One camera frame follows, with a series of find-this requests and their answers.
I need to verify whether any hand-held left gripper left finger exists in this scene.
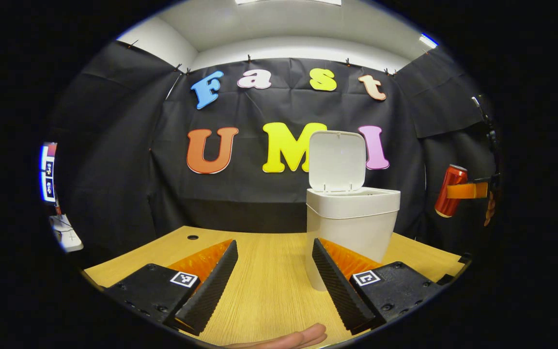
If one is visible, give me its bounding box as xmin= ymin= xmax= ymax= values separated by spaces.
xmin=105 ymin=239 xmax=239 ymax=336

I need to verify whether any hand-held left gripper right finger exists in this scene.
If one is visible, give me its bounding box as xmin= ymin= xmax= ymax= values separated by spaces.
xmin=312 ymin=238 xmax=447 ymax=336

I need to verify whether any red pop can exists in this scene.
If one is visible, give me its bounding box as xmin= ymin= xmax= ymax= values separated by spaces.
xmin=434 ymin=164 xmax=468 ymax=218

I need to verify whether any white desktop garbage bin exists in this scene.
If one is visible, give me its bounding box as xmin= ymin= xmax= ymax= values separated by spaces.
xmin=305 ymin=130 xmax=401 ymax=291

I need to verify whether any wooden desktop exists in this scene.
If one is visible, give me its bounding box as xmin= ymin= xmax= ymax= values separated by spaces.
xmin=84 ymin=225 xmax=466 ymax=349

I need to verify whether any black backdrop cloth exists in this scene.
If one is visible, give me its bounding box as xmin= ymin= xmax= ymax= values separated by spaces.
xmin=46 ymin=41 xmax=500 ymax=262

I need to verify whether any white side table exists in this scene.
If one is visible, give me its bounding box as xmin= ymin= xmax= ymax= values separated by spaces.
xmin=49 ymin=214 xmax=84 ymax=253

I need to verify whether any computer monitor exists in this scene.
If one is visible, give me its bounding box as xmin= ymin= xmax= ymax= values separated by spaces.
xmin=40 ymin=142 xmax=58 ymax=204

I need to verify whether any large ceiling light panel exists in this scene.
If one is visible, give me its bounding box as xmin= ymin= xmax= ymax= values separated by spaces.
xmin=234 ymin=0 xmax=342 ymax=6

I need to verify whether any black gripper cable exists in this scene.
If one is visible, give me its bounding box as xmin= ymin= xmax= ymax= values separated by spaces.
xmin=471 ymin=95 xmax=498 ymax=146

